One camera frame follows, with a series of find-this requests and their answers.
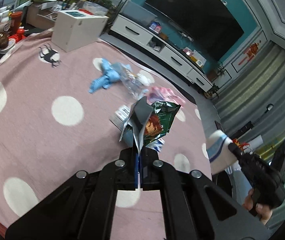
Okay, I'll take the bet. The white blue striped packet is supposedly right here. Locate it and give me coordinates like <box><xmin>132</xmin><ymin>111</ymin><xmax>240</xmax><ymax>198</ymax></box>
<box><xmin>206</xmin><ymin>129</ymin><xmax>237</xmax><ymax>175</ymax></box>

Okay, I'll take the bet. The green snack bag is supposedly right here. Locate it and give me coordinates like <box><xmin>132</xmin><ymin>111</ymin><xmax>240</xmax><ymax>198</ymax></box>
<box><xmin>120</xmin><ymin>96</ymin><xmax>181</xmax><ymax>152</ymax></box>

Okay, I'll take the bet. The right hand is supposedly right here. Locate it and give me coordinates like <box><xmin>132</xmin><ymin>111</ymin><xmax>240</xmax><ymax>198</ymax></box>
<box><xmin>242</xmin><ymin>189</ymin><xmax>273</xmax><ymax>225</ymax></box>

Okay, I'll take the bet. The pink dotted rug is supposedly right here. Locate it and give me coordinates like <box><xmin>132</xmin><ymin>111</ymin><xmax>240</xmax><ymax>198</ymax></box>
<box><xmin>0</xmin><ymin>31</ymin><xmax>173</xmax><ymax>236</ymax></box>

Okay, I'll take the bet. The white printed paper packet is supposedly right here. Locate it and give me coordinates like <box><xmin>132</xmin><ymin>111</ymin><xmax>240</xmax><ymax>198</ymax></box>
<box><xmin>110</xmin><ymin>105</ymin><xmax>131</xmax><ymax>131</ymax></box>

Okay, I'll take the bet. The pink plastic bag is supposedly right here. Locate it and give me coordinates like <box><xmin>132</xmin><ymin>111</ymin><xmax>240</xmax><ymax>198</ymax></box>
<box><xmin>147</xmin><ymin>87</ymin><xmax>186</xmax><ymax>107</ymax></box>

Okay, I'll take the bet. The blue cloth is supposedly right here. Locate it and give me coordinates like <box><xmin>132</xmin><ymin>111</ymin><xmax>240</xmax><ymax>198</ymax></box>
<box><xmin>89</xmin><ymin>59</ymin><xmax>121</xmax><ymax>94</ymax></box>

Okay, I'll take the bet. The clear blue printed wrapper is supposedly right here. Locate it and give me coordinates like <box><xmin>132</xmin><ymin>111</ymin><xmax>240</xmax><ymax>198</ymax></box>
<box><xmin>118</xmin><ymin>63</ymin><xmax>148</xmax><ymax>100</ymax></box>

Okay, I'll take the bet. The white crumpled tissue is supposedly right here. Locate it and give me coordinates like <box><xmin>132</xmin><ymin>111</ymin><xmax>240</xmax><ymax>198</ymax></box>
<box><xmin>137</xmin><ymin>70</ymin><xmax>155</xmax><ymax>87</ymax></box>

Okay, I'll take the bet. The white wooden box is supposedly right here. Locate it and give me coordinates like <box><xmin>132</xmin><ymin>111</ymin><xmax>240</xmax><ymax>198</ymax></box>
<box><xmin>51</xmin><ymin>10</ymin><xmax>108</xmax><ymax>52</ymax></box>

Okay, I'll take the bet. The white tv cabinet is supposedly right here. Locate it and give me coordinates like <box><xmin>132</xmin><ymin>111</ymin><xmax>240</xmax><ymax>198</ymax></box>
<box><xmin>111</xmin><ymin>15</ymin><xmax>213</xmax><ymax>92</ymax></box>

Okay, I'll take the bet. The black television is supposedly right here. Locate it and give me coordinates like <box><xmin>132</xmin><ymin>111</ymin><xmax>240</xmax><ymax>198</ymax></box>
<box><xmin>146</xmin><ymin>0</ymin><xmax>244</xmax><ymax>61</ymax></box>

